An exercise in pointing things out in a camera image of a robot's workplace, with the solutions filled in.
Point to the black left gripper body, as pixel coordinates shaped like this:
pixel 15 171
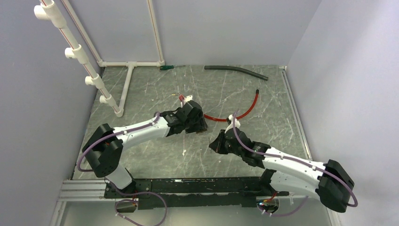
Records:
pixel 196 125

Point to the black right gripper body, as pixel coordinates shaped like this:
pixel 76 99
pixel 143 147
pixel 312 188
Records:
pixel 223 147

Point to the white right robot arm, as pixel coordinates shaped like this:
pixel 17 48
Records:
pixel 327 182

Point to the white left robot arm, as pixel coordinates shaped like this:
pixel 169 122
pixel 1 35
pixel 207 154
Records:
pixel 104 149

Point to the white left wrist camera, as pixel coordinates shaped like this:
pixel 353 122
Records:
pixel 183 99

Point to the aluminium frame rail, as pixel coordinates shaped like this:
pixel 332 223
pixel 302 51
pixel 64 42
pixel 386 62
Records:
pixel 294 106

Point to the white PVC pipe frame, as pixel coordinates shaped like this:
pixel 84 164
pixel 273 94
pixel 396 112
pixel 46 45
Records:
pixel 48 10

